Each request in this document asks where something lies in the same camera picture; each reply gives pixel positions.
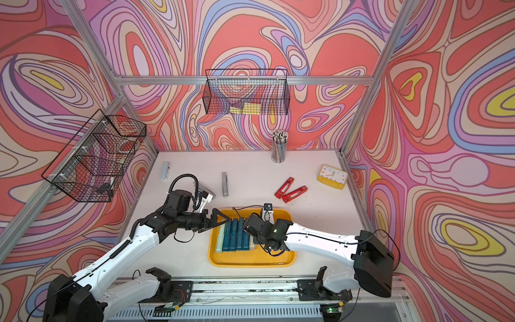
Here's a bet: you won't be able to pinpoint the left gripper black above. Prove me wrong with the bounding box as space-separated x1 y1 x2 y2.
176 208 229 233

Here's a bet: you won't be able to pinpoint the beige pruning pliers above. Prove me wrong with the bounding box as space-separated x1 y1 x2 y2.
249 237 256 250

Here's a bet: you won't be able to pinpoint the dark teal pruning pliers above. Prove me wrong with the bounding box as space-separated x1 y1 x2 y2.
222 221 233 252

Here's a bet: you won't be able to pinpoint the grey pruning pliers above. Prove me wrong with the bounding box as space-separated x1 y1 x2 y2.
222 172 229 197

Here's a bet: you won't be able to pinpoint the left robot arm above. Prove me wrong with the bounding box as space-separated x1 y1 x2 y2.
42 190 223 321

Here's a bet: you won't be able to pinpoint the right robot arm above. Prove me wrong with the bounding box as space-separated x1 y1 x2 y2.
243 214 394 298

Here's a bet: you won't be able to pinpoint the grey pruning pliers angled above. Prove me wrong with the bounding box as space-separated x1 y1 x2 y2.
199 185 216 201

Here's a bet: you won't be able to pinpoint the yellow plastic storage tray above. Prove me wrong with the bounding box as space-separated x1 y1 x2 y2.
208 205 296 268

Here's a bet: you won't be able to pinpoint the light blue-grey pliers far left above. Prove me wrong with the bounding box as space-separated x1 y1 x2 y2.
160 162 170 181

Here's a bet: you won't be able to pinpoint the yellow alarm clock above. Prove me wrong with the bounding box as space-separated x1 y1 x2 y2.
317 164 349 190

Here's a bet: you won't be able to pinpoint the pencil holder cup with pencils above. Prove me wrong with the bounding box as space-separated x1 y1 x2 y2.
271 130 288 163

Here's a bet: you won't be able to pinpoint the yellow sticky notes in basket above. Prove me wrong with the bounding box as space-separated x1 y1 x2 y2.
229 103 262 115

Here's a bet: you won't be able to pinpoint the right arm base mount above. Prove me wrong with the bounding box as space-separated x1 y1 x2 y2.
294 266 353 303

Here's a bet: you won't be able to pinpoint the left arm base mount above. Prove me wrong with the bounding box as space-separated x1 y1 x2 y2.
146 267 193 305

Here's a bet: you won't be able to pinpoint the aluminium front rail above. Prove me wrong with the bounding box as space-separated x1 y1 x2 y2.
107 277 420 321

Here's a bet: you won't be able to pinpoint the black wire basket left wall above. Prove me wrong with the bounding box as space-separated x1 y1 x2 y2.
42 109 147 203

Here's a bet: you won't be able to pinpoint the black wire basket wall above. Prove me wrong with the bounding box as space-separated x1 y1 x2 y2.
42 109 147 203
203 68 290 115

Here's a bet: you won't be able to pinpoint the black wire basket back wall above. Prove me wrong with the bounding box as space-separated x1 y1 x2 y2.
203 68 290 115

